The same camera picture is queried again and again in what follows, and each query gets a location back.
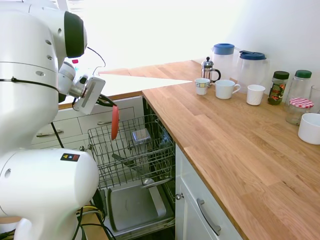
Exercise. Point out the coffee jar black lid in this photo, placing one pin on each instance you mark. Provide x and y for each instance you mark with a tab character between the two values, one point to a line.
278	88

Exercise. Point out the clear pitcher light blue lid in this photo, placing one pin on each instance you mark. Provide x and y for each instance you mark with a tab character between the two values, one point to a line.
223	48

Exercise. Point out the glass jar gingham lid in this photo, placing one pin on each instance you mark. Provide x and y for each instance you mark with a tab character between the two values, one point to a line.
298	110

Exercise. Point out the white ceramic bowl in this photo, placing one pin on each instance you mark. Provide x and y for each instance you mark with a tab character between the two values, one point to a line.
310	128

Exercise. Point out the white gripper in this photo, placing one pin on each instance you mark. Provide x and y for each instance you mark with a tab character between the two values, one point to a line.
90	96

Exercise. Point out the clear drinking glass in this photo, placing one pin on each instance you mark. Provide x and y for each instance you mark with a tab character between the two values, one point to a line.
316	96

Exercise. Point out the white ceramic mug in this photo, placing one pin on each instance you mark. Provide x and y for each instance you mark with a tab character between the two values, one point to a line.
225	90

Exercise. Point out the white ribbed cup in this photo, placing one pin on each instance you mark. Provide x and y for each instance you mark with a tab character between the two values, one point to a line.
255	96

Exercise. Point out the small patterned paper cup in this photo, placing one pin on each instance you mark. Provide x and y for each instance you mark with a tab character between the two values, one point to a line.
202	87

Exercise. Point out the pink bottle cap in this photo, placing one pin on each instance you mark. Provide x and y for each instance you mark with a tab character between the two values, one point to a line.
75	61

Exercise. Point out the clear pitcher dark blue lid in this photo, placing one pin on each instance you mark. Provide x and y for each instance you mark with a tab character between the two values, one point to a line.
251	70

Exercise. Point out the clear bottle green lid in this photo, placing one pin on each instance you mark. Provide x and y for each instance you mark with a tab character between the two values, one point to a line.
301	85

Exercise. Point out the clear plastic container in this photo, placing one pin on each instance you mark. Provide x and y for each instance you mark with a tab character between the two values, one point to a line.
141	136

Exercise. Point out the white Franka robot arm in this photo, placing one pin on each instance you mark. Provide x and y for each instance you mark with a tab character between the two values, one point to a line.
25	75

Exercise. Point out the glass French press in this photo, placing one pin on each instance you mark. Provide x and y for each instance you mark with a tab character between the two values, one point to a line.
207	68

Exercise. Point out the steel dishwasher door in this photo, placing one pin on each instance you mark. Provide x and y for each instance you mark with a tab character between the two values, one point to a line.
132	210

